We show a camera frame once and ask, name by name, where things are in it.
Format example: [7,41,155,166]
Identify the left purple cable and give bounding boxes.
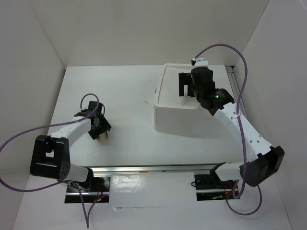
[0,93,101,229]

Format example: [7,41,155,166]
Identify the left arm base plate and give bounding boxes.
[64,175,111,204]

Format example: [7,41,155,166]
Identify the yellow black pliers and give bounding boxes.
[97,131,109,142]

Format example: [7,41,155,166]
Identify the white drawer cabinet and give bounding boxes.
[154,63,233,139]

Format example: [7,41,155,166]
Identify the aluminium front rail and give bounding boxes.
[87,163,221,176]

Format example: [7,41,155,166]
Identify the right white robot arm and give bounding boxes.
[178,67,284,188]

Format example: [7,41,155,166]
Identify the aluminium side rail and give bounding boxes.
[225,66,247,118]

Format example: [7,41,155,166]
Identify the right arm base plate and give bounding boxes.
[190,174,235,201]

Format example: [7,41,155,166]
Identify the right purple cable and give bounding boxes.
[194,44,262,216]

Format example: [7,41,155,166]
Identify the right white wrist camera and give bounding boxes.
[191,57,208,67]

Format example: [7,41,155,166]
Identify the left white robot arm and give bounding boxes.
[30,112,111,191]

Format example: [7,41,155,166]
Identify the purple cable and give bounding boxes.
[194,44,262,216]
[0,93,101,229]

